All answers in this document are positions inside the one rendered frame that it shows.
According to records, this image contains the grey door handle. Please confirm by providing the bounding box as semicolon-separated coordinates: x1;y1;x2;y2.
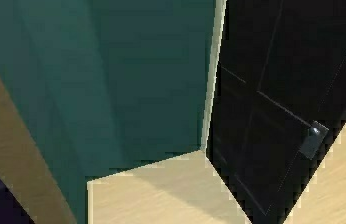
298;120;330;161

